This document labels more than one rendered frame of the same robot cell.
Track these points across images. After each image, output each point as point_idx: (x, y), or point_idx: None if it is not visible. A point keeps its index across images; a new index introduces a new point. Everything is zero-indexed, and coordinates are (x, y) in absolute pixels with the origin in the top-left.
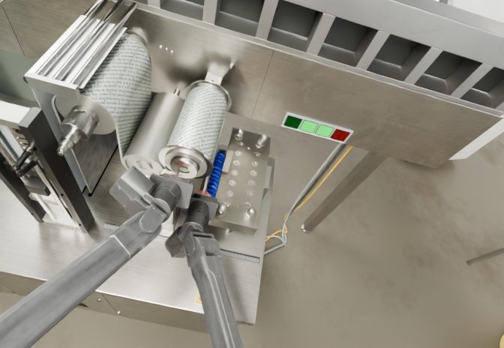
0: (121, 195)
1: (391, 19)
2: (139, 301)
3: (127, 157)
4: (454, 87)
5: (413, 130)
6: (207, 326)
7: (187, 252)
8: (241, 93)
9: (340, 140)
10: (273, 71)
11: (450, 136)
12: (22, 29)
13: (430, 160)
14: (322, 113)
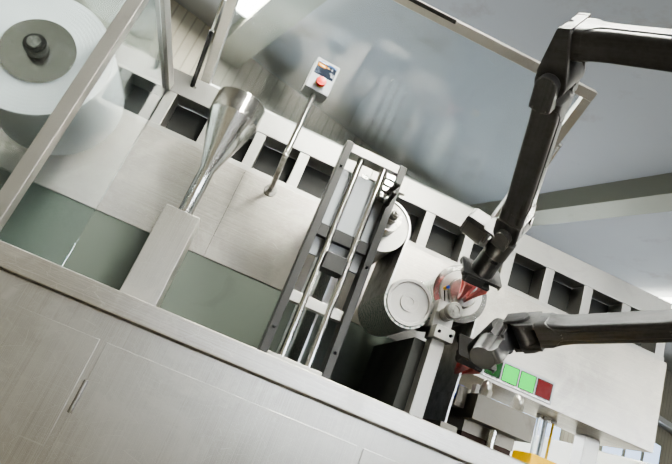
0: (482, 216)
1: (552, 258)
2: (454, 441)
3: (398, 283)
4: None
5: (607, 381)
6: (601, 324)
7: (520, 319)
8: None
9: (545, 399)
10: None
11: (640, 390)
12: (230, 226)
13: (641, 436)
14: (520, 355)
